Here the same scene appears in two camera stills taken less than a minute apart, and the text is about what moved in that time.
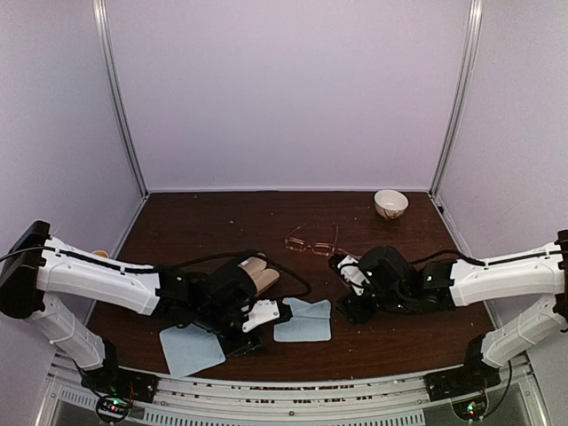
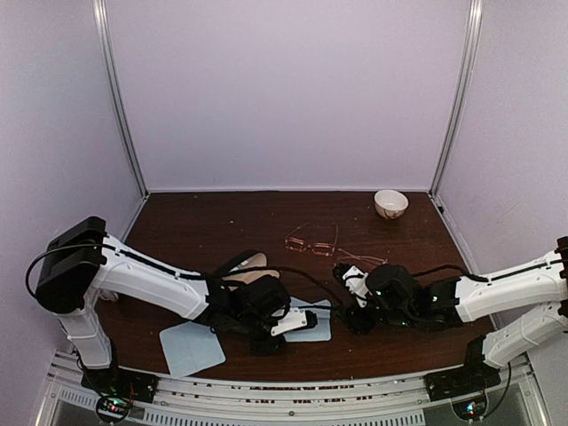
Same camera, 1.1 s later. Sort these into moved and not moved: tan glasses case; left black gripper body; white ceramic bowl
Moved: left black gripper body
Not moved: white ceramic bowl; tan glasses case
